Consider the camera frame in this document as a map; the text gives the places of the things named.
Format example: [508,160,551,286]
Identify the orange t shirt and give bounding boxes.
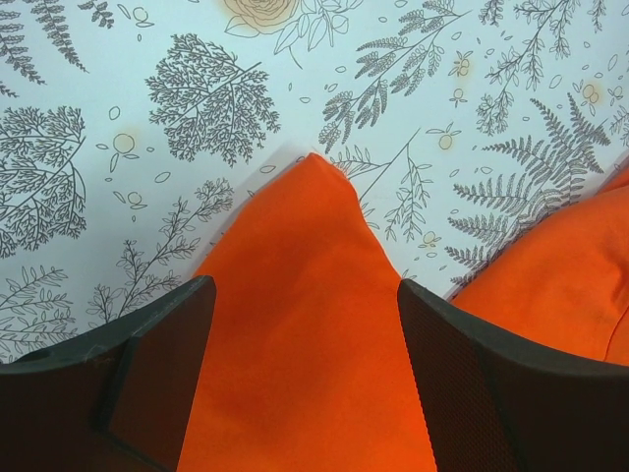
[179,154,628,471]

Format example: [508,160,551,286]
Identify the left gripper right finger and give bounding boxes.
[397,279,628,472]

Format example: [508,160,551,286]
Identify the floral patterned table mat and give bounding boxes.
[1,1,628,364]

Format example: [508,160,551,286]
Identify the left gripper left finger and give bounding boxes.
[1,276,216,471]

